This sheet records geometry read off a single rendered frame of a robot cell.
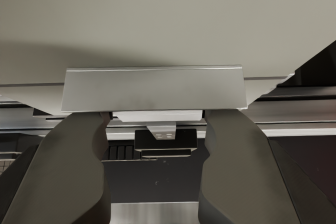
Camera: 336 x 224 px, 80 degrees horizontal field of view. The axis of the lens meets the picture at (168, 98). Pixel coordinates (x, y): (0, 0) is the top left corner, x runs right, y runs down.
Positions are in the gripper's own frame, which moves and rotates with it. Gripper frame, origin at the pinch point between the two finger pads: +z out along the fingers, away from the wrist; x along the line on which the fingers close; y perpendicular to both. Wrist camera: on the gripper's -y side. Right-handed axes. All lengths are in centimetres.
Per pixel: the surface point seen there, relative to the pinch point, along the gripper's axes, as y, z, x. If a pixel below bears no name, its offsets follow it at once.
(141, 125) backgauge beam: 22.4, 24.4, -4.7
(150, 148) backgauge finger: 21.9, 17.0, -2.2
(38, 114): 5.6, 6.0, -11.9
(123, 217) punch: 12.5, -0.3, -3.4
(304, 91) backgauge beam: 16.9, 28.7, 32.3
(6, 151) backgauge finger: 22.6, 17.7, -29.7
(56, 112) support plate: 4.5, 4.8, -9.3
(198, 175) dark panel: 50, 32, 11
